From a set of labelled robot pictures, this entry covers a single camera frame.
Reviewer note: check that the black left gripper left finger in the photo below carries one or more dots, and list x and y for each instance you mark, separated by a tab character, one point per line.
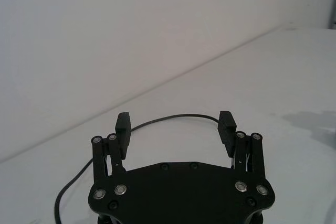
99	155

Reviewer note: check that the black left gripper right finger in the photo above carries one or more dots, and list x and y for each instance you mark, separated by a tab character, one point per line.
256	155

